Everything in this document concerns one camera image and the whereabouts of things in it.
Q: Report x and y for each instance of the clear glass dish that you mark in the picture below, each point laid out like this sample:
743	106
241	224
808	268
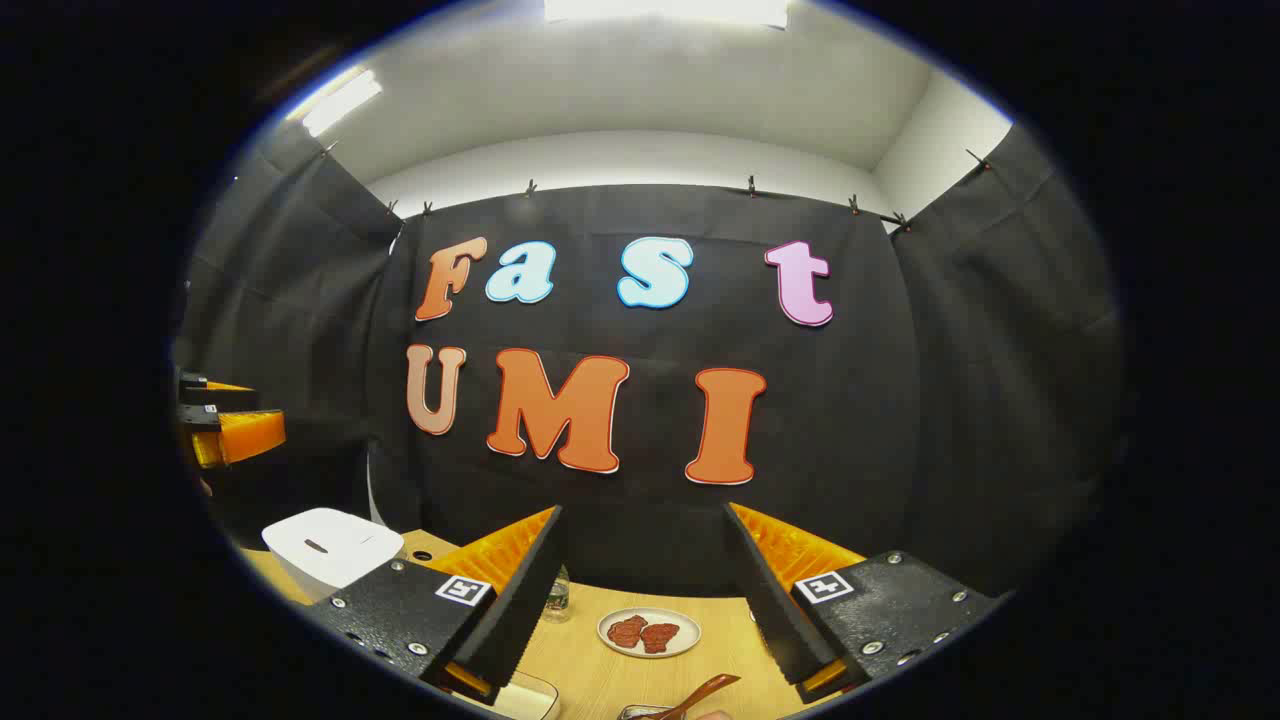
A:
530	695

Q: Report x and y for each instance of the white rice cooker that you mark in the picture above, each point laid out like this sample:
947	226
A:
330	550

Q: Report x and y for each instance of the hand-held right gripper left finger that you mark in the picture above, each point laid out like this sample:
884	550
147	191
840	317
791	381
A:
520	610

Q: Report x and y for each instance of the clear plastic water bottle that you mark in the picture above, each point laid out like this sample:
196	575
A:
557	598

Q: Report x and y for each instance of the row of black cloth clips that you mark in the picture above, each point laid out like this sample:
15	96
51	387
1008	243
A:
751	186

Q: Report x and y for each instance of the brown wooden spoon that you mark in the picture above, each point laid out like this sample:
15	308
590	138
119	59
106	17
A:
705	690

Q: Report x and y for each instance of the white oval plate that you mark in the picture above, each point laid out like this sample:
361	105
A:
685	628

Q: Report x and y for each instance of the red meat slice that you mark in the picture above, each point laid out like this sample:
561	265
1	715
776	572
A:
660	637
626	632

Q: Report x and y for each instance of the ceiling light panel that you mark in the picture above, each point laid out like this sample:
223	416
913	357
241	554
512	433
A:
340	102

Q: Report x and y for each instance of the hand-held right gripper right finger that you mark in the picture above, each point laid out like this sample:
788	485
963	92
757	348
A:
775	615

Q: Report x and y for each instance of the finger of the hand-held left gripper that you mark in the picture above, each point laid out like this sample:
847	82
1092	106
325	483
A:
245	435
215	397

